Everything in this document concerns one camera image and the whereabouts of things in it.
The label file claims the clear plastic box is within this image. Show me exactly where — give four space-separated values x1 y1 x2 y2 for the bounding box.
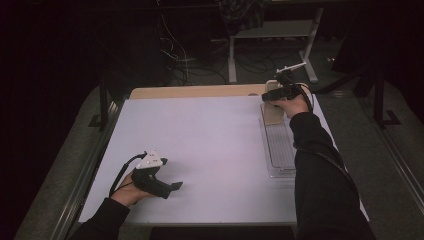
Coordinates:
259 101 298 179

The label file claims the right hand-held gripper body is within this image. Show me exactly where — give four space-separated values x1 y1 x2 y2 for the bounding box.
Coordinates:
274 62 307 100

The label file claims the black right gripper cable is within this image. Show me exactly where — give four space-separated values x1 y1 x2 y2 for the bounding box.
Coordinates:
286 77 355 188

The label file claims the white metal table frame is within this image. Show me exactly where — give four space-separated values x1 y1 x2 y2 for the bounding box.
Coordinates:
228 8 325 84

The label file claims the grey metal rail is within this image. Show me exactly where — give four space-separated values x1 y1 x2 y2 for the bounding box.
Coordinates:
379 129 424 214
49 99 125 240

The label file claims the dark checked cloth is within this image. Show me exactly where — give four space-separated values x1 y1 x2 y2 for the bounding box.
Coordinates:
216 0 272 36

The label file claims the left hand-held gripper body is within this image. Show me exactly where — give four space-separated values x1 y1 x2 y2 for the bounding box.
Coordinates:
131 149 172 200

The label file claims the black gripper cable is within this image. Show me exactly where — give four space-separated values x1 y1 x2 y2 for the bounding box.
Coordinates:
286 77 355 188
109 151 148 198

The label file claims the person's right hand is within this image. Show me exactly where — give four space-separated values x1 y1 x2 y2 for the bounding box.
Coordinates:
268 94 310 119

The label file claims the person's left hand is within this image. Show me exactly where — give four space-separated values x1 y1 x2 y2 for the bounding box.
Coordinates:
110 173 154 208

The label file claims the bundle of floor cables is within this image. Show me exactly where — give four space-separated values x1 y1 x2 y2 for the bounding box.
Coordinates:
156 0 301 86

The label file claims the black metal stand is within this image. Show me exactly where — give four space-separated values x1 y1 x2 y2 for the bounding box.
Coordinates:
373 66 403 130
88 76 112 132

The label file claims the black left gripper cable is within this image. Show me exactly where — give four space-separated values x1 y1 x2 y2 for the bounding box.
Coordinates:
109 151 148 198

